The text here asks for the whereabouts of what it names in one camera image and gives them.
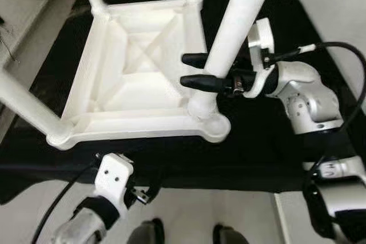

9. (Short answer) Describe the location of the white plastic table top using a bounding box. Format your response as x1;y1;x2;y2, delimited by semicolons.
47;0;231;150

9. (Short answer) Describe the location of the grey robot right leg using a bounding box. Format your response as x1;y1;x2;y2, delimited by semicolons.
213;224;249;244

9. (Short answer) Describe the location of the black tablecloth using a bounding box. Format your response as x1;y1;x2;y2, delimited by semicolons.
0;0;366;205

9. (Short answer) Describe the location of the grey robot left leg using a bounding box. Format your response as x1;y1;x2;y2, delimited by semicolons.
127;218;165;244

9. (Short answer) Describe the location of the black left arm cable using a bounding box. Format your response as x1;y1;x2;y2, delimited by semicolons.
31;161;101;244

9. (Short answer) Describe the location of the grey robot leg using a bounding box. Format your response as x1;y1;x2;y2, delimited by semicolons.
213;224;249;244
127;218;165;244

